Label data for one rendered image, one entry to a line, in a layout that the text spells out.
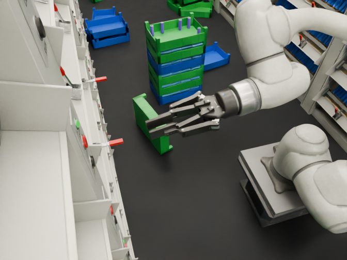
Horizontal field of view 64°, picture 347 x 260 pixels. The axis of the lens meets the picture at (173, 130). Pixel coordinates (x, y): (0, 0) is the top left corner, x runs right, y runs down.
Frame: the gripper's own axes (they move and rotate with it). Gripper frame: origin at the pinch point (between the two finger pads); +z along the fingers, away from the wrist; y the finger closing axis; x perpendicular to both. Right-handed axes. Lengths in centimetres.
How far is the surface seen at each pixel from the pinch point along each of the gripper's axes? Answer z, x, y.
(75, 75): 14.5, 17.7, 7.2
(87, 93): 17.4, -1.6, 23.6
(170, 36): -27, -37, 92
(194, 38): -38, -36, 81
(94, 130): 17.4, -1.6, 7.6
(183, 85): -27, -67, 81
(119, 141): 11.2, -0.1, -0.3
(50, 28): 9.4, 41.4, -17.6
